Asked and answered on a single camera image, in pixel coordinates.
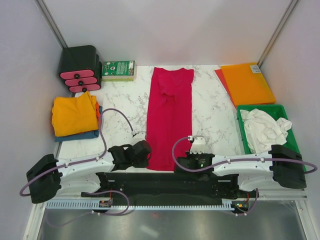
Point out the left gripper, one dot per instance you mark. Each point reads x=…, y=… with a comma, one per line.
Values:
x=143, y=164

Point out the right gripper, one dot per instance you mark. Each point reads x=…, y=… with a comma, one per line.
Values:
x=189, y=155

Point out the magenta t shirt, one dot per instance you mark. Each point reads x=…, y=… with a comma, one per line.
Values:
x=169, y=114

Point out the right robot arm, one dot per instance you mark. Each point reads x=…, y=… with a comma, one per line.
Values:
x=277, y=167

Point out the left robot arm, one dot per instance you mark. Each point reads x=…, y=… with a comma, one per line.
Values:
x=83, y=176

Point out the blue folded t shirt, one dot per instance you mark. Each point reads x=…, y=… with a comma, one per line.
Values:
x=79, y=136

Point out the orange folded t shirt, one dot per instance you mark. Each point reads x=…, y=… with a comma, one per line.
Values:
x=97, y=110

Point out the white crumpled t shirt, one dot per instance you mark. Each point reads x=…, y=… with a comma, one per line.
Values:
x=262, y=131

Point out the yellow folded t shirt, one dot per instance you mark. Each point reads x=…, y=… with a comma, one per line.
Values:
x=74, y=115

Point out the green white box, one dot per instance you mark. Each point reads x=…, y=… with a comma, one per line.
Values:
x=119, y=71

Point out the red plastic folder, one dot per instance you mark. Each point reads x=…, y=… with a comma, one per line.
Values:
x=222, y=79

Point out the orange plastic folder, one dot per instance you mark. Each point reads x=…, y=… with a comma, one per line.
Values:
x=247, y=85

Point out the green plastic tray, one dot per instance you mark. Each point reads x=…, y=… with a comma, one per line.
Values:
x=276, y=111

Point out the black pink drawer organizer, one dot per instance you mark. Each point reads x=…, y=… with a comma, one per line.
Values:
x=80, y=69

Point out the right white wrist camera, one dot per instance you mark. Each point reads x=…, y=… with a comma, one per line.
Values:
x=198, y=144

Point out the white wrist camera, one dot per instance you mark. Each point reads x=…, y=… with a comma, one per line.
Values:
x=198, y=144
x=138, y=136

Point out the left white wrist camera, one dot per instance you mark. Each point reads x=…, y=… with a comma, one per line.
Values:
x=138, y=136

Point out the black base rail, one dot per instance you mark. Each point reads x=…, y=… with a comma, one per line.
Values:
x=169, y=189

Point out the white cable duct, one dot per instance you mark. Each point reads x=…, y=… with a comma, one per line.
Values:
x=96, y=204

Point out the left aluminium corner post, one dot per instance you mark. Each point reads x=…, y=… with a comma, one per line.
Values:
x=42, y=6

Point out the aluminium corner post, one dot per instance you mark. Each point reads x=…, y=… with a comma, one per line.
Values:
x=42, y=6
x=293, y=4

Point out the right aluminium corner post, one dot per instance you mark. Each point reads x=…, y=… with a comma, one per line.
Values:
x=293, y=4

